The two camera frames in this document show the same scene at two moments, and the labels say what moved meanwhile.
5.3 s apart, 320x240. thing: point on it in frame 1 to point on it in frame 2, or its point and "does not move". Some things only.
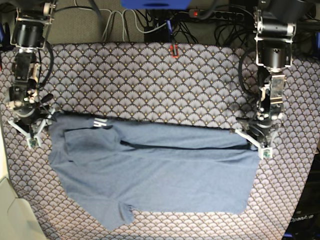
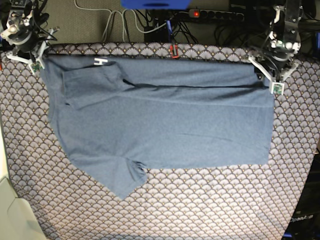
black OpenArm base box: (304, 222) does not move
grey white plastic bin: (18, 220) does not move
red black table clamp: (172, 48) does not move
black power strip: (203, 14) does not move
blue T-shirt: (111, 170) to (122, 117)
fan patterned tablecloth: (177, 82) does not move
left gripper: (29, 113) to (27, 39)
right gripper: (258, 123) to (277, 54)
